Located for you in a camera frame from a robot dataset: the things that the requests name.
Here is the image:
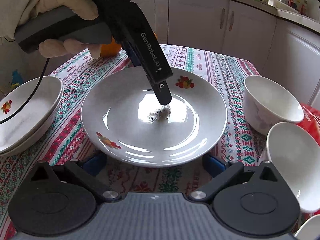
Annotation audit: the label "white bowl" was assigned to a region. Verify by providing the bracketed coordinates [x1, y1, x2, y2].
[260, 122, 319, 213]
[295, 215, 320, 240]
[242, 75, 304, 135]

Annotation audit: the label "left gloved hand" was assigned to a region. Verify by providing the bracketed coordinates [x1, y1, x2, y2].
[1, 0, 101, 59]

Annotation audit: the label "patterned tablecloth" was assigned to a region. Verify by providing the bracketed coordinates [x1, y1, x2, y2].
[1, 45, 265, 239]

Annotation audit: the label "orange with leaf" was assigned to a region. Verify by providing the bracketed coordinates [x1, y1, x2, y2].
[100, 38, 121, 57]

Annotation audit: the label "red snack box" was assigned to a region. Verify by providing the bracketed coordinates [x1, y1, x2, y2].
[297, 103, 320, 145]

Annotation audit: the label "white base cabinets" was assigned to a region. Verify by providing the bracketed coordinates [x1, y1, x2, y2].
[133, 0, 319, 108]

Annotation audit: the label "black cable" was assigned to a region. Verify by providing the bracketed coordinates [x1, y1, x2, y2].
[0, 57, 51, 126]

